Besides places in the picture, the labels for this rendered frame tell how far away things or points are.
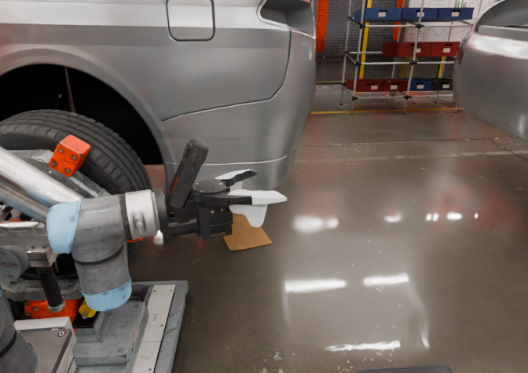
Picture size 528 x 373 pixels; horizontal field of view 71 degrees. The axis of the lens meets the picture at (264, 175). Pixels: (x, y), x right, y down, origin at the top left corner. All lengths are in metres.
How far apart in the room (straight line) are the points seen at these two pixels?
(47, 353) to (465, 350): 1.80
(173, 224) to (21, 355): 0.48
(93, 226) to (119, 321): 1.32
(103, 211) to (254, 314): 1.60
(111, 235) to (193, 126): 0.99
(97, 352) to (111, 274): 1.17
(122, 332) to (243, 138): 0.99
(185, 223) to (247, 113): 0.94
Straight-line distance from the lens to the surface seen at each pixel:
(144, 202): 0.59
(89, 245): 0.61
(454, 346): 2.18
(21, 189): 0.72
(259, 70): 1.47
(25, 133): 1.33
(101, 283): 0.65
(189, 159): 0.58
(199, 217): 0.60
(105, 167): 1.28
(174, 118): 1.54
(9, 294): 1.59
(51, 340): 1.05
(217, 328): 2.06
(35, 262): 1.14
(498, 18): 3.77
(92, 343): 1.84
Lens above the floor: 1.53
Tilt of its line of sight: 25 degrees down
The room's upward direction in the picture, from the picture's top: straight up
